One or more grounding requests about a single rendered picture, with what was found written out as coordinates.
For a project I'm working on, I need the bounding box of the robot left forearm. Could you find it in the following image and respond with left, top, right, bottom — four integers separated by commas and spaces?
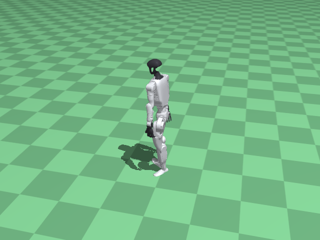
146, 103, 154, 127

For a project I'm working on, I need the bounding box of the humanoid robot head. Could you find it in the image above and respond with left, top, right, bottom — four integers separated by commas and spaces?
147, 59, 164, 80

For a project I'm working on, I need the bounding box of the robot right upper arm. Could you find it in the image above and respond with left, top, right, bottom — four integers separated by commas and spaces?
162, 74, 170, 93

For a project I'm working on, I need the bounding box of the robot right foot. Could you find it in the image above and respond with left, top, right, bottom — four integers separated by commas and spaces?
152, 158, 161, 168

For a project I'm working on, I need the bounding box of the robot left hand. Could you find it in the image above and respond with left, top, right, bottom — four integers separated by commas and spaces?
145, 123, 156, 138

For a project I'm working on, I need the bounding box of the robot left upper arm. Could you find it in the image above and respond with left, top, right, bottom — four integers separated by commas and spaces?
146, 82, 156, 109

